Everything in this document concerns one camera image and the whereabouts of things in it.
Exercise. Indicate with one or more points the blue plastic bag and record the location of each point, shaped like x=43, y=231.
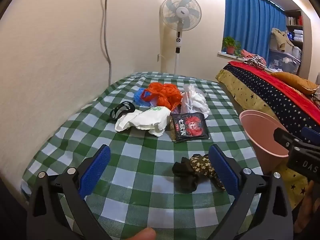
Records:
x=138, y=97

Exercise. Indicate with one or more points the white window sill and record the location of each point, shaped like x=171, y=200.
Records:
x=225, y=54

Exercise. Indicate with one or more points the clear plastic bag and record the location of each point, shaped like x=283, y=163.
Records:
x=197, y=100

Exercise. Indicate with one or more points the pink plastic bin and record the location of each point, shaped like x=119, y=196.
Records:
x=262, y=140

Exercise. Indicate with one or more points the person's right hand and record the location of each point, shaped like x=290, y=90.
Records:
x=307, y=205

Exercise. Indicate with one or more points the green checkered tablecloth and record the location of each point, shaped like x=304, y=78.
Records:
x=140, y=155

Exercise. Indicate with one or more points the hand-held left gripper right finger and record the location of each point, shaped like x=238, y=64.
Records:
x=223, y=170

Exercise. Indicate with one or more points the person's left hand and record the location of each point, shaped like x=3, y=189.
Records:
x=146, y=234

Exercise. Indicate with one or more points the white standing fan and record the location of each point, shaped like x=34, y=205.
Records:
x=180, y=12

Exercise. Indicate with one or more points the white wall plug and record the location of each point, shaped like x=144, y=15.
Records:
x=158, y=58

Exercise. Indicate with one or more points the white plastic bag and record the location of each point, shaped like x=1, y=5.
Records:
x=152, y=120

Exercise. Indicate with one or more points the blue curtain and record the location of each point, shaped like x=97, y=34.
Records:
x=250, y=22

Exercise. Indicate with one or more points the red blanket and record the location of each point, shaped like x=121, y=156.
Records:
x=292, y=92

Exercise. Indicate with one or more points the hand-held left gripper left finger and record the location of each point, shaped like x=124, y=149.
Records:
x=96, y=170

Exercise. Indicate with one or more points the bookshelf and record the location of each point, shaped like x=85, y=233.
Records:
x=295, y=21

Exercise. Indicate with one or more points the potted green plant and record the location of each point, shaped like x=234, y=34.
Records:
x=230, y=48

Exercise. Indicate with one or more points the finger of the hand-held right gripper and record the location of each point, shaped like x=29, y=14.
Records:
x=283, y=137
x=311, y=134

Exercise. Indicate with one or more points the pink cloth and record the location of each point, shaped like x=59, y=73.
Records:
x=246, y=53

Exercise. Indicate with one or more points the clear storage box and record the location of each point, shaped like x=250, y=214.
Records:
x=282, y=60

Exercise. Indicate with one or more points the dark floral cloth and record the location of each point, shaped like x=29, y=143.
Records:
x=197, y=170

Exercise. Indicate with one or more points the orange plastic bag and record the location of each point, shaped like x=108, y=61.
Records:
x=162, y=95

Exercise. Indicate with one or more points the beige coat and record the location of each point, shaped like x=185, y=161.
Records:
x=281, y=40

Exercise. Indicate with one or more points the star print blanket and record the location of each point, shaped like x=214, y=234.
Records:
x=265, y=90

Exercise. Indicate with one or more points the black white striped cloth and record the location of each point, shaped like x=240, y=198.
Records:
x=255, y=61

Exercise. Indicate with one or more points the orange pillow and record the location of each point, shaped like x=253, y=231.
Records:
x=295, y=81

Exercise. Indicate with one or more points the black snack packet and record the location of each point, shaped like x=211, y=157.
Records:
x=190, y=127

